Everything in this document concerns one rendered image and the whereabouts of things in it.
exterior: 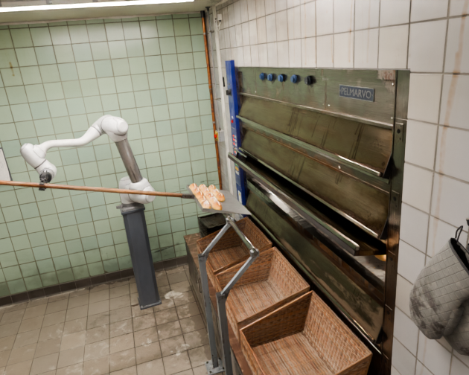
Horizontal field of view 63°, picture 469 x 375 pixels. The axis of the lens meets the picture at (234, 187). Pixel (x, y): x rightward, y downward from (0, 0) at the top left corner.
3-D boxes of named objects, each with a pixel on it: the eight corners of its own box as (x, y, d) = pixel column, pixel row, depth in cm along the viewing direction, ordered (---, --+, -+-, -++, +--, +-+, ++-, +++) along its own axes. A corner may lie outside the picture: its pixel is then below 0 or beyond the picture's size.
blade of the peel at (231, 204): (202, 211, 256) (202, 207, 255) (185, 187, 305) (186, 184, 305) (251, 214, 268) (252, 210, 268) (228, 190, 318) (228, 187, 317)
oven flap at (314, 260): (247, 206, 334) (253, 185, 330) (378, 342, 172) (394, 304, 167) (243, 206, 333) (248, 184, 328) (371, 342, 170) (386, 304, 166)
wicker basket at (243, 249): (249, 243, 343) (247, 215, 334) (275, 274, 292) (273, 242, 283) (196, 256, 330) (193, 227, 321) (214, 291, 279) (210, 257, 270)
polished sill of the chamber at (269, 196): (253, 182, 329) (252, 178, 328) (394, 298, 166) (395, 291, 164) (246, 183, 328) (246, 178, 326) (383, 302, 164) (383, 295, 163)
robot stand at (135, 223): (137, 298, 378) (118, 204, 344) (158, 292, 384) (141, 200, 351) (140, 310, 359) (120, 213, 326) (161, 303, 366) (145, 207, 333)
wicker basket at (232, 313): (277, 277, 288) (275, 245, 279) (313, 324, 237) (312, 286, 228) (215, 293, 276) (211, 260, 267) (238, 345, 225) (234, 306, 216)
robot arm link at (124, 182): (132, 196, 347) (128, 172, 340) (145, 199, 336) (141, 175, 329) (117, 202, 336) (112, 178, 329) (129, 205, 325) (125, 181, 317)
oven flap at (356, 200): (243, 149, 317) (249, 126, 313) (384, 239, 154) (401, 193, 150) (238, 148, 316) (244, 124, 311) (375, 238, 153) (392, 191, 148)
